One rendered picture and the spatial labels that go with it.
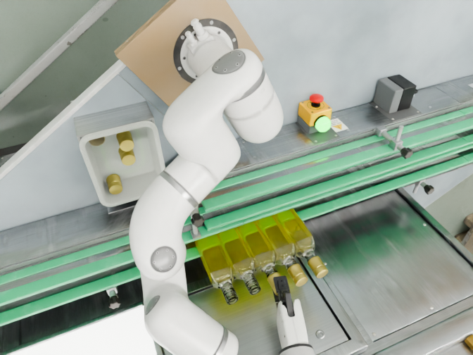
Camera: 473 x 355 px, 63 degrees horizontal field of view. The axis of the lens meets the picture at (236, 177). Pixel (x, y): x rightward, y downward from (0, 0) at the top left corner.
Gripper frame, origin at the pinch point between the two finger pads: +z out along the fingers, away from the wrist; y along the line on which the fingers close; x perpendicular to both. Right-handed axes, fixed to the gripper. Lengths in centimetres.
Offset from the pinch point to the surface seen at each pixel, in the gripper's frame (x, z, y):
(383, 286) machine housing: -32.6, 6.0, -15.7
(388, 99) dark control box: -42, 47, 20
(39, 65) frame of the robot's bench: 67, 81, 22
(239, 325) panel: 10.1, -1.3, -13.0
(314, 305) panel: -10.5, 1.3, -12.5
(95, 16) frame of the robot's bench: 46, 87, 35
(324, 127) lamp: -18.9, 36.6, 19.4
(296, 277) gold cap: -4.3, 1.9, 1.2
